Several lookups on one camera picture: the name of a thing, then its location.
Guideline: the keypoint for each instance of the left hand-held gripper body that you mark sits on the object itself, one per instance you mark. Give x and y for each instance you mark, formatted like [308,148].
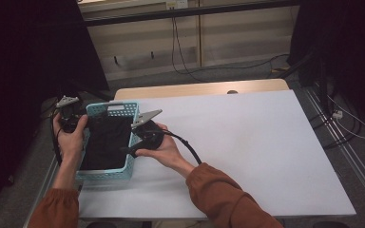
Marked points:
[69,115]

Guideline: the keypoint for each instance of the aluminium floor rail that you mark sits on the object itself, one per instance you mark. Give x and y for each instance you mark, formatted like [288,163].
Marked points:
[342,142]
[41,196]

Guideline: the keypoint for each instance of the white table mat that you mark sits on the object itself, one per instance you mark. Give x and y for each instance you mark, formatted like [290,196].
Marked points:
[250,142]

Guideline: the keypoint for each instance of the light blue plastic basket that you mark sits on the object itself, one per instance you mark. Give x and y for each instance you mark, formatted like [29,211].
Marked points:
[114,174]

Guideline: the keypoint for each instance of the black curtain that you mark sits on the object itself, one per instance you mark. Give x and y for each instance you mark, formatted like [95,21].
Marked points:
[28,57]
[345,44]

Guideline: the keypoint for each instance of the white power plug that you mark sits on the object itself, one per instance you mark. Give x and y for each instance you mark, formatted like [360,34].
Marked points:
[337,114]

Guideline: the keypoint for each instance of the person's right hand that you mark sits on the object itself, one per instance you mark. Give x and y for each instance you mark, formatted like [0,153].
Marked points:
[168,152]

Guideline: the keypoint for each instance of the wooden table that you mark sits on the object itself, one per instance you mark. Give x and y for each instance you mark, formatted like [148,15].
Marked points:
[202,88]

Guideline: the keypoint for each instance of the black cloth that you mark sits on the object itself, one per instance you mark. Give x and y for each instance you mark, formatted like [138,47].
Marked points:
[107,142]

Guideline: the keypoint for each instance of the beige wall cabinet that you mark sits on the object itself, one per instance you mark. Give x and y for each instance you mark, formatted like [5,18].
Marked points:
[234,38]

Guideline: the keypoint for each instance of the black metal stand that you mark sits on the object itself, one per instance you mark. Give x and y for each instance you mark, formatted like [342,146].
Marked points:
[92,91]

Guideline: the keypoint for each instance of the white wall socket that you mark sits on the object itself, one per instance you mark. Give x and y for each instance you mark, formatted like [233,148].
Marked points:
[177,4]

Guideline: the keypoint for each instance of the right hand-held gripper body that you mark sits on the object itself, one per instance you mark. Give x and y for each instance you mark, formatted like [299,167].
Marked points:
[150,133]

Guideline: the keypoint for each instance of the person's left hand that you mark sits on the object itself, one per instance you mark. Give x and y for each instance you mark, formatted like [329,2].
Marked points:
[71,139]

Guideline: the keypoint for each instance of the black horizontal bar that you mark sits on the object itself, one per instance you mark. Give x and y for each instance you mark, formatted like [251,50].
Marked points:
[183,12]

